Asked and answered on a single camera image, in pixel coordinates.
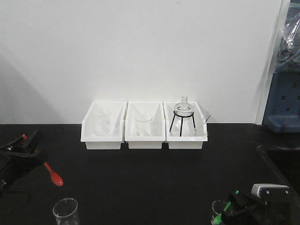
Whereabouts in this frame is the clear plastic bag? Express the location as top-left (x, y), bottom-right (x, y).
top-left (276, 13), bottom-right (300, 73)

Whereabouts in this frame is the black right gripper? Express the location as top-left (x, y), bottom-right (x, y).
top-left (221, 191), bottom-right (292, 225)

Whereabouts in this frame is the glass test tube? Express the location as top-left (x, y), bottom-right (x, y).
top-left (194, 111), bottom-right (211, 136)

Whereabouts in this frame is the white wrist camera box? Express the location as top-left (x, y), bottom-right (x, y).
top-left (251, 183), bottom-right (290, 200)

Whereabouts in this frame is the glass beaker in left bin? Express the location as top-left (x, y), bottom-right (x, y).
top-left (93, 108), bottom-right (111, 136)

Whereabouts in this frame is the blue plastic crate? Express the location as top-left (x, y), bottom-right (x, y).
top-left (262, 0), bottom-right (300, 133)

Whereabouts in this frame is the black wire tripod stand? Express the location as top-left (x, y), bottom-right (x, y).
top-left (169, 110), bottom-right (196, 137)

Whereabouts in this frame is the glass beaker in bin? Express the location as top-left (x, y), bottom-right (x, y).
top-left (134, 112), bottom-right (153, 136)
top-left (93, 108), bottom-right (111, 136)

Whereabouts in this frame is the white plastic bin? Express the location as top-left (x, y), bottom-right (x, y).
top-left (125, 102), bottom-right (166, 149)
top-left (81, 101), bottom-right (127, 150)
top-left (163, 102), bottom-right (208, 150)

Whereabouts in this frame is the middle white plastic bin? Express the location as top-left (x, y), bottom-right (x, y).
top-left (125, 102), bottom-right (166, 149)

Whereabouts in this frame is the black lab sink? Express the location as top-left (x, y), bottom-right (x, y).
top-left (257, 145), bottom-right (300, 205)

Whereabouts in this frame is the right white plastic bin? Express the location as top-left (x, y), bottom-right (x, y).
top-left (163, 102), bottom-right (208, 150)

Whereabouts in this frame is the left white plastic bin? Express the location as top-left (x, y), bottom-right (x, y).
top-left (81, 101), bottom-right (127, 150)

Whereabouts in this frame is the green plastic spoon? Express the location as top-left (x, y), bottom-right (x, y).
top-left (211, 200), bottom-right (238, 225)

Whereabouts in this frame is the round glass flask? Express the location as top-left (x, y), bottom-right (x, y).
top-left (173, 96), bottom-right (194, 117)

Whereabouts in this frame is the red plastic spoon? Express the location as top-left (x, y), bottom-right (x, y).
top-left (36, 149), bottom-right (64, 187)

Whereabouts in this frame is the glass beaker in middle bin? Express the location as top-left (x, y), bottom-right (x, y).
top-left (134, 112), bottom-right (153, 136)

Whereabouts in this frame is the left front glass beaker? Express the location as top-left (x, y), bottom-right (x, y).
top-left (52, 197), bottom-right (80, 225)

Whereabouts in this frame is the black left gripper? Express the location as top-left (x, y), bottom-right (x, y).
top-left (0, 129), bottom-right (48, 195)

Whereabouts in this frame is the right front glass beaker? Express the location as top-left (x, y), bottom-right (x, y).
top-left (211, 200), bottom-right (231, 225)

